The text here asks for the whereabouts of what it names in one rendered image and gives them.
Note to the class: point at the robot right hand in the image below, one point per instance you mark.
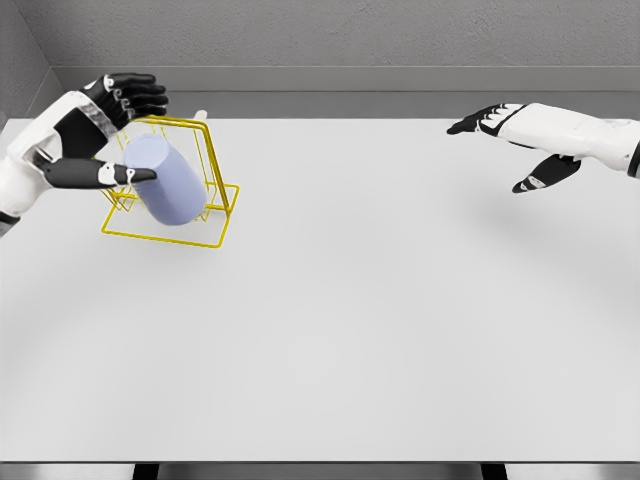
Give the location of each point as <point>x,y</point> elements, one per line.
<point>545,127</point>

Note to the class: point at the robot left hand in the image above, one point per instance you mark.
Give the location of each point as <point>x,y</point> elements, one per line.
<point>45,130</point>

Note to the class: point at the lavender cup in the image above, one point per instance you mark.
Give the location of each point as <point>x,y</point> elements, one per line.
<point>170,190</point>

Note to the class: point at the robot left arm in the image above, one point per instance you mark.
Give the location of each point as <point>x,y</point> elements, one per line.
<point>14,190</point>

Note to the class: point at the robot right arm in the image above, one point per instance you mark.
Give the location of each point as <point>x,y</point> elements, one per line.
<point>620,142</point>

